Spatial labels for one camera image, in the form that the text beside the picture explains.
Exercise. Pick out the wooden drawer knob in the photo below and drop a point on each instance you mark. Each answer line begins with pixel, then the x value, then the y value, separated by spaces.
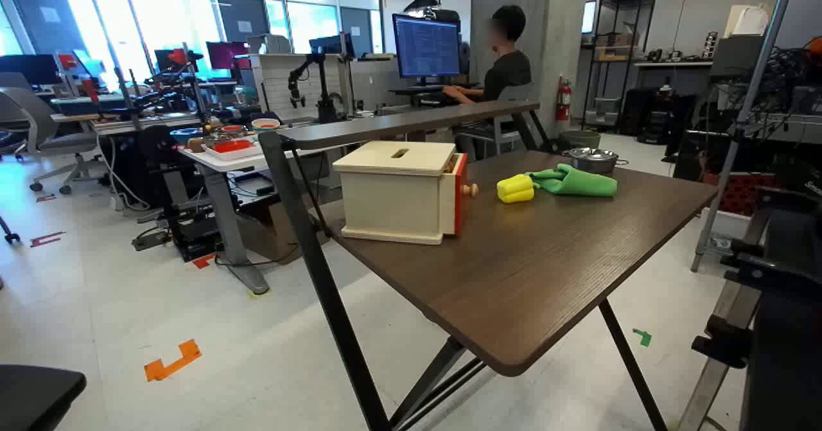
pixel 471 190

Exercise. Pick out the grey office chair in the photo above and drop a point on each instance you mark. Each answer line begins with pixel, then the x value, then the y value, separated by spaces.
pixel 45 132

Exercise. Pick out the white height-adjustable desk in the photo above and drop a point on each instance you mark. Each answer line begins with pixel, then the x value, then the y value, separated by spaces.
pixel 225 200

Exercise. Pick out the white bowl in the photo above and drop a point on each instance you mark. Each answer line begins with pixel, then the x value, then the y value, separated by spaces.
pixel 265 123

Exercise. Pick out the cream wooden box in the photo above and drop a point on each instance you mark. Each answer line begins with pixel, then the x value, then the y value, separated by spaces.
pixel 392 200

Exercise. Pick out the silver pot with lid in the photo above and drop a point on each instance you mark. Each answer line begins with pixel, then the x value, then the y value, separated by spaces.
pixel 592 160

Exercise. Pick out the computer monitor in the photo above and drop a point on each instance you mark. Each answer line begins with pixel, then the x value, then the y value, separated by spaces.
pixel 426 48

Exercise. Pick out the green cloth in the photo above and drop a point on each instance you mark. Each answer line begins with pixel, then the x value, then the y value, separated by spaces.
pixel 578 183

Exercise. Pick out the red drawer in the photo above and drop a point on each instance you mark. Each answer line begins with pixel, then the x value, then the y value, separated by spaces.
pixel 460 193

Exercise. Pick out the yellow toy pepper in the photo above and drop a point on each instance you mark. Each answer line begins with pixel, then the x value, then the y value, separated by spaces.
pixel 515 188

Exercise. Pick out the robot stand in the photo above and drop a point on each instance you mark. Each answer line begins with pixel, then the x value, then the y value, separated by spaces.
pixel 764 315

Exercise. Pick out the black seat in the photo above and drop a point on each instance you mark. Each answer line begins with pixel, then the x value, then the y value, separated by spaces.
pixel 35 395

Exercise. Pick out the green bin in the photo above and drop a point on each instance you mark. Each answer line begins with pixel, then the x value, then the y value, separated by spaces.
pixel 580 139

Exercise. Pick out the white tray with red items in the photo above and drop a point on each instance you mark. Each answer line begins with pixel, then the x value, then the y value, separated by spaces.
pixel 232 148

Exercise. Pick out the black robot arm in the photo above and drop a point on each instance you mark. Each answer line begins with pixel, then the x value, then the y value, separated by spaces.
pixel 314 84

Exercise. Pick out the person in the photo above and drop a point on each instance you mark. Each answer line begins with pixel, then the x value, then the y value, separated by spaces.
pixel 507 71

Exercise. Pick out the red crate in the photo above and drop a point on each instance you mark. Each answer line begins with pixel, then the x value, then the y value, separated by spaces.
pixel 738 191

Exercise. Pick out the red fire extinguisher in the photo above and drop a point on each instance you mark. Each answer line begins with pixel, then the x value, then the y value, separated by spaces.
pixel 563 100

